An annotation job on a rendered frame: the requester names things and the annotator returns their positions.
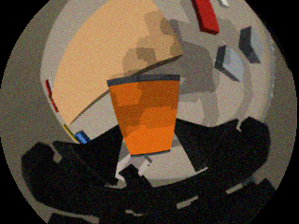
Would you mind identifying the tan rectangular panel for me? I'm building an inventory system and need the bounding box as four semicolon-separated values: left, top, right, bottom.
51;0;183;127

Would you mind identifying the blue shallow tray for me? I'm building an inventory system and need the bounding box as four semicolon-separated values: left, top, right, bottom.
74;131;91;145

